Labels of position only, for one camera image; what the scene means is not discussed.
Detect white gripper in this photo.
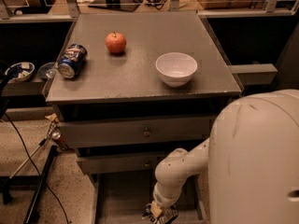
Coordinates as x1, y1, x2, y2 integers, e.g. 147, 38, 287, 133
150, 184, 178, 218

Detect blue chip bag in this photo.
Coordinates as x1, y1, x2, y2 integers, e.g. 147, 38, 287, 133
142, 203, 178, 224

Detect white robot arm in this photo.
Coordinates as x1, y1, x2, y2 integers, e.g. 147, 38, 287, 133
150, 90, 299, 224

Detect open bottom grey drawer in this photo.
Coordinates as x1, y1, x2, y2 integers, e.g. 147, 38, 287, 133
91, 170, 209, 224

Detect middle grey drawer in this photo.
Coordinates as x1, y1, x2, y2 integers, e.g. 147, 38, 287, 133
77, 151, 165, 175

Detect top grey drawer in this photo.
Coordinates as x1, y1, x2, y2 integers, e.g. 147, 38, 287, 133
59, 116, 215, 148

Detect grey drawer cabinet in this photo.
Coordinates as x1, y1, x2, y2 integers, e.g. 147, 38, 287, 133
42, 10, 243, 224

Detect black stand base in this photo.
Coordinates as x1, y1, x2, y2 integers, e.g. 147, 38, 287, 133
0, 146, 58, 224

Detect blue soda can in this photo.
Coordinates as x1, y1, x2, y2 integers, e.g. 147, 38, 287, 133
58, 44, 88, 78

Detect red apple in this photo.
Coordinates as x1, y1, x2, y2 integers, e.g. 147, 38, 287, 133
106, 32, 127, 54

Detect grey side shelf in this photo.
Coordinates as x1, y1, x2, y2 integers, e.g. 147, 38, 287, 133
229, 63, 278, 86

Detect small glass bowl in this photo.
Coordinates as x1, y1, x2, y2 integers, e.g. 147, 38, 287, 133
37, 63, 57, 80

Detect white bowl with items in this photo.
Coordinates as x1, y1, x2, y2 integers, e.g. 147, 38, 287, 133
5, 62, 35, 82

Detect black monitor stand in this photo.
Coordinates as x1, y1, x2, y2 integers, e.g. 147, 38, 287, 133
88, 0, 140, 12

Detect black cable on floor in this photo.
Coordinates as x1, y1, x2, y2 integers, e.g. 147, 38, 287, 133
0, 109, 73, 224

